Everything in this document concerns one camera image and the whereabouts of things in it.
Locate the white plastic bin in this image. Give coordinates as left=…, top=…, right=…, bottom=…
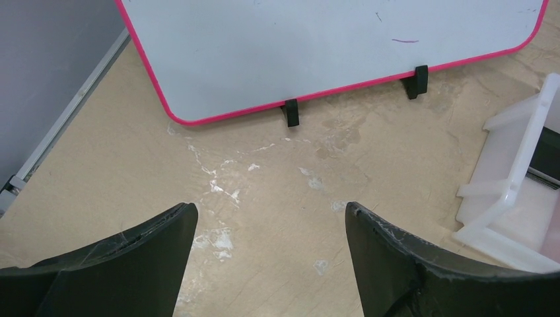
left=452, top=73, right=559, bottom=273

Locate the pink framed whiteboard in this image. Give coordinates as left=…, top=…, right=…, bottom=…
left=116, top=0, right=547, bottom=126

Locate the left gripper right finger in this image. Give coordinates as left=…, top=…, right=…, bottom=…
left=345, top=202, right=559, bottom=316

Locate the aluminium frame rail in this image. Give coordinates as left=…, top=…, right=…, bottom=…
left=1, top=30, right=129, bottom=215

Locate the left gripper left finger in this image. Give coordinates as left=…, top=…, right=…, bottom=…
left=1, top=203, right=198, bottom=316

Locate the black card in white bin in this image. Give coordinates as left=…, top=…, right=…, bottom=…
left=526, top=127, right=559, bottom=190

